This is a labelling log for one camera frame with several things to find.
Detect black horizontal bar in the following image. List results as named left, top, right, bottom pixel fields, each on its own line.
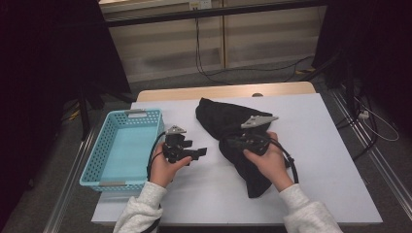
left=105, top=0, right=328, bottom=28

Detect aluminium floor rail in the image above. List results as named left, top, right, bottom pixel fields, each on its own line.
left=328, top=88, right=412, bottom=212
left=43, top=129, right=98, bottom=233

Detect white floor cable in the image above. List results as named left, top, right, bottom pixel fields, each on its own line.
left=354, top=96, right=400, bottom=143

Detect white wall socket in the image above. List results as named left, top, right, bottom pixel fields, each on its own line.
left=189, top=0, right=212, bottom=11

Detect person's left hand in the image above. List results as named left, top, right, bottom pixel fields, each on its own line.
left=149, top=142, right=192, bottom=189

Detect wooden table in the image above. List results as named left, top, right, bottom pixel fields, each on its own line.
left=135, top=81, right=317, bottom=103

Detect black hanging cable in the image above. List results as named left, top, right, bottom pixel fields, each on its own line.
left=193, top=17, right=315, bottom=86

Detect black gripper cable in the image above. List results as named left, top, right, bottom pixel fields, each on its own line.
left=265, top=137, right=299, bottom=184
left=142, top=130, right=168, bottom=233

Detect black floor cable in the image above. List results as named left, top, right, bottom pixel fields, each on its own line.
left=334, top=93, right=380, bottom=161

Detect black curtain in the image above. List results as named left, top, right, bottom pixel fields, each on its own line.
left=0, top=0, right=132, bottom=221
left=312, top=0, right=412, bottom=130

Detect person's right hand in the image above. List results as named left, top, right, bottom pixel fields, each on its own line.
left=243, top=131, right=294, bottom=192

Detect black stand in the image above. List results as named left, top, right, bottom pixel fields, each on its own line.
left=299, top=51, right=358, bottom=111
left=77, top=86, right=137, bottom=142

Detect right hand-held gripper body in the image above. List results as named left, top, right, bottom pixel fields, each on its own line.
left=237, top=115, right=280, bottom=157

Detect black pants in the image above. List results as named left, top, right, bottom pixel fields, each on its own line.
left=194, top=97, right=292, bottom=199

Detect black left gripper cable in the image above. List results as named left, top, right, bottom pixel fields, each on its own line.
left=142, top=130, right=168, bottom=233

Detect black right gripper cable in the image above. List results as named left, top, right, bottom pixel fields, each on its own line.
left=265, top=137, right=299, bottom=184

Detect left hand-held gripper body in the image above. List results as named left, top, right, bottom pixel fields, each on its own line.
left=161, top=125, right=195, bottom=164

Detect light blue plastic basket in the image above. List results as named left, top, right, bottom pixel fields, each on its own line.
left=79, top=109, right=165, bottom=192

